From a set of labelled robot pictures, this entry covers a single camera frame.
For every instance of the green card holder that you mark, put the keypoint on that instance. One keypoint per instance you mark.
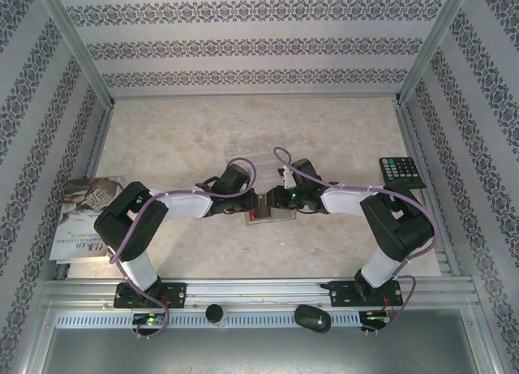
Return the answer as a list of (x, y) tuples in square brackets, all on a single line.
[(284, 218)]

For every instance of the clear acrylic card stand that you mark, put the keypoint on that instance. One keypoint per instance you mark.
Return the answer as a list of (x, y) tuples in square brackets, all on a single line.
[(259, 151)]

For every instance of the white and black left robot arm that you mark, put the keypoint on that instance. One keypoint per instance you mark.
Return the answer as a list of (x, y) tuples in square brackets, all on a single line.
[(182, 205)]

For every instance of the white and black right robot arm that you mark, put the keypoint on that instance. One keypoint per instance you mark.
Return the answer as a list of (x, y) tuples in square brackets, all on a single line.
[(348, 201)]

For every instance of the black calculator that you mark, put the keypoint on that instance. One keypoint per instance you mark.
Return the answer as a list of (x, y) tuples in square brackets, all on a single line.
[(401, 173)]

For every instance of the small jar with black lid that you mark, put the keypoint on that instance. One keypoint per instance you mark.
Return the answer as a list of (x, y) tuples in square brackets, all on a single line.
[(215, 312)]

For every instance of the black computer mouse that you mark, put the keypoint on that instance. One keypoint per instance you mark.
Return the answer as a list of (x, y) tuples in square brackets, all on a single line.
[(310, 318)]

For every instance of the magazine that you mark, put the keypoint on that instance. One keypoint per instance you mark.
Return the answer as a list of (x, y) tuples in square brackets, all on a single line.
[(77, 228)]

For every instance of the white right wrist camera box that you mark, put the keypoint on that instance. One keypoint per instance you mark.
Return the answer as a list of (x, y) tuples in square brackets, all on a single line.
[(287, 178)]

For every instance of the aluminium mounting rail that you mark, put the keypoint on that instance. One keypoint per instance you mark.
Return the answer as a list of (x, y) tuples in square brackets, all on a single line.
[(259, 293)]

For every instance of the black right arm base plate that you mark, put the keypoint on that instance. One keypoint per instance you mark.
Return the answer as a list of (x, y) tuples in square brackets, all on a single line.
[(340, 295)]

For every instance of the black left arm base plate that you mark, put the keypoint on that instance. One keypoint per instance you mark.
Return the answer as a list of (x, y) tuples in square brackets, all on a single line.
[(176, 295)]

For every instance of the aluminium side rail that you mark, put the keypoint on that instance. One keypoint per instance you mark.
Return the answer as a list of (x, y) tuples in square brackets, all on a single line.
[(99, 147), (413, 147)]

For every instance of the aluminium frame post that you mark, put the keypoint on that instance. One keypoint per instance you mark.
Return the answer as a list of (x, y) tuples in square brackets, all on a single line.
[(425, 53), (82, 53)]

